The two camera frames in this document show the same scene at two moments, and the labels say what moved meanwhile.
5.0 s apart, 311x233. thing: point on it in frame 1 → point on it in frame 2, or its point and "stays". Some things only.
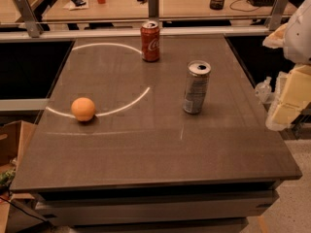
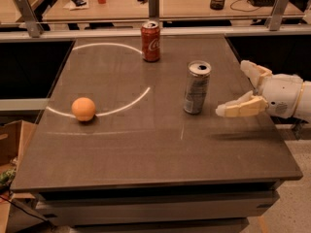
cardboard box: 15,141 stays
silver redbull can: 196,85 stays
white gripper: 299,36 → 281,94
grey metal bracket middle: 154,4 stays
